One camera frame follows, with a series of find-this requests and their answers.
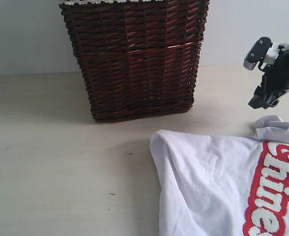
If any white t-shirt with red lettering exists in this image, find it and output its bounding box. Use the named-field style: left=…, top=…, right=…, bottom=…
left=150, top=115, right=289, bottom=236

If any dark brown wicker basket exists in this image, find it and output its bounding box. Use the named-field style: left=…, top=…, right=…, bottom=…
left=59, top=0, right=209, bottom=122

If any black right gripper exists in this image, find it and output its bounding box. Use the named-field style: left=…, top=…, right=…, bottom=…
left=248, top=48, right=289, bottom=109

